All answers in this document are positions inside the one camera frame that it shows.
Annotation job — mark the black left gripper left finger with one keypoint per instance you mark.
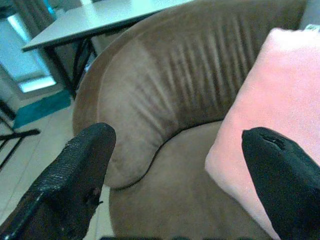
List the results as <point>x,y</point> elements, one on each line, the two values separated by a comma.
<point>70,180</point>

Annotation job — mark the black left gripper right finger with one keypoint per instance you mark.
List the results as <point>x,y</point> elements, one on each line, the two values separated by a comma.
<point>282,180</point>

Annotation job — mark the pink pillow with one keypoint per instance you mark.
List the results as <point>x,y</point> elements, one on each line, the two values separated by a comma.
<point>270,100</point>

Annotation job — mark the brown fabric sofa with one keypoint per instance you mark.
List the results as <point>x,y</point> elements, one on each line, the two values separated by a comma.
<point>180,100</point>

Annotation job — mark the black metal stand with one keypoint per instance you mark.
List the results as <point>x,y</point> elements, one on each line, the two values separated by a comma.
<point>12,137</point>

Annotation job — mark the white table with black legs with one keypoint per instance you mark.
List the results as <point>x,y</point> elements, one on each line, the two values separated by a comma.
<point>82,25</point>

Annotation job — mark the grey curtain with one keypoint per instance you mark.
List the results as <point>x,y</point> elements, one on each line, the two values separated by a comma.
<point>32,10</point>

